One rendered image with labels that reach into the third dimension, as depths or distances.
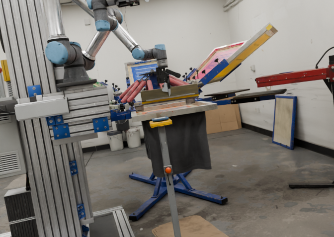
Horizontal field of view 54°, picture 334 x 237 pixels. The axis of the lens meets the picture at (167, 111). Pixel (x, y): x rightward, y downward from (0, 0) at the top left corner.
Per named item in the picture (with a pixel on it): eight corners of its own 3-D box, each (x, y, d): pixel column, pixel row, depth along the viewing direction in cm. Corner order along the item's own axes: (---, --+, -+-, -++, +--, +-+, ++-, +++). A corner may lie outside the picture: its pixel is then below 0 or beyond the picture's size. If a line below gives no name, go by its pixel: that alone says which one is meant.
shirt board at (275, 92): (287, 96, 329) (286, 88, 328) (285, 101, 292) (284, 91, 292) (165, 110, 384) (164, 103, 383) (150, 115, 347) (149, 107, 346)
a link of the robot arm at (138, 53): (98, 0, 223) (145, 51, 215) (107, 3, 233) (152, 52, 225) (88, 13, 227) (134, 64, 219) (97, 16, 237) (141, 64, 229)
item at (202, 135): (213, 169, 236) (205, 110, 232) (151, 180, 231) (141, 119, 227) (212, 168, 239) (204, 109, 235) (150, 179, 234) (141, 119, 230)
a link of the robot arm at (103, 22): (115, 31, 183) (112, 10, 182) (107, 28, 172) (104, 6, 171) (101, 33, 184) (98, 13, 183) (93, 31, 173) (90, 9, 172)
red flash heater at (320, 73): (329, 77, 315) (327, 65, 314) (332, 80, 273) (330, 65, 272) (263, 86, 340) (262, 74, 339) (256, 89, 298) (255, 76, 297)
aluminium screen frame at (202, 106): (217, 109, 224) (216, 103, 224) (132, 122, 218) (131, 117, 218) (195, 103, 302) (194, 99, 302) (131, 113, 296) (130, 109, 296)
